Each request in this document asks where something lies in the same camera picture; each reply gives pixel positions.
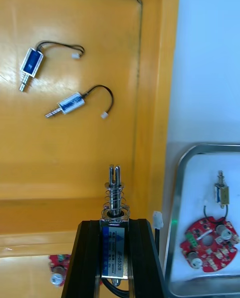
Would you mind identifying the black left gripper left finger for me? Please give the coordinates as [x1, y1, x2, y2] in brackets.
[61, 219, 105, 298]

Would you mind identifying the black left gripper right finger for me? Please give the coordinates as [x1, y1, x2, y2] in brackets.
[128, 218, 166, 298]

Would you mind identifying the small metal solenoid blue label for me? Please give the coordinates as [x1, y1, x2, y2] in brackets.
[203, 170, 231, 219]
[18, 40, 85, 93]
[99, 164, 165, 298]
[44, 85, 115, 120]

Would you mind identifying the round red circuit board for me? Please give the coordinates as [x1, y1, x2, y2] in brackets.
[179, 216, 239, 274]
[48, 254, 73, 288]

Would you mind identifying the steel tray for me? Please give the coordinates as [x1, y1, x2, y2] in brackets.
[163, 143, 240, 298]

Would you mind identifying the yellow-orange plastic bin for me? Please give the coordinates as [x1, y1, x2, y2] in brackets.
[0, 233, 173, 298]
[0, 0, 182, 253]

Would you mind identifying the white sheet liner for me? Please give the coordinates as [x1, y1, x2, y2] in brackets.
[172, 152, 240, 283]

